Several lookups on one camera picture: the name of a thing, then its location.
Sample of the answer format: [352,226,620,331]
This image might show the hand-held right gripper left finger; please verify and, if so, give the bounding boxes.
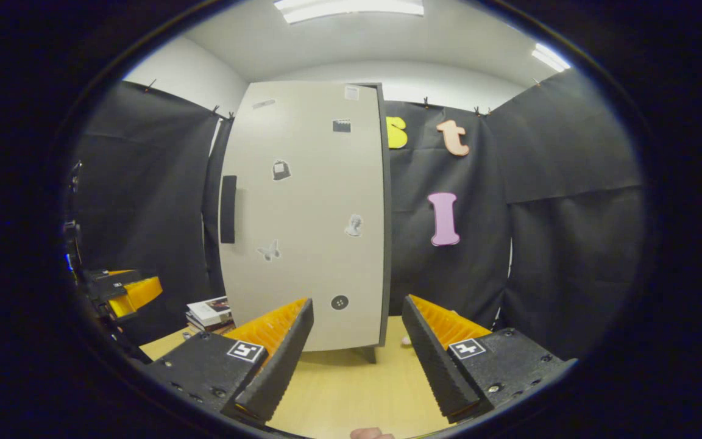
[144,298,315,426]

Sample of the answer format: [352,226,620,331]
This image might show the white cover book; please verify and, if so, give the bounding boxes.
[186,296,232,327]

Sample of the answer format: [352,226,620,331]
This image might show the dark gray cabinet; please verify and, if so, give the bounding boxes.
[217,79,392,365]

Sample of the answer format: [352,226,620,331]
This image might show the black door handle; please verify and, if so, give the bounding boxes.
[220,175,238,244]

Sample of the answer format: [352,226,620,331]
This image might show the brown edged book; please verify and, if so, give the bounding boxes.
[186,316,236,336]

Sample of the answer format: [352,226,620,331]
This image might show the small ceiling light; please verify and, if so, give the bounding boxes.
[531,43,571,73]

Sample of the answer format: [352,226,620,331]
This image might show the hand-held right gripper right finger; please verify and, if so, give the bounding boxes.
[402,294,577,424]

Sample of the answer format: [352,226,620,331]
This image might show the black backdrop cloth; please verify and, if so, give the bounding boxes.
[68,67,647,360]

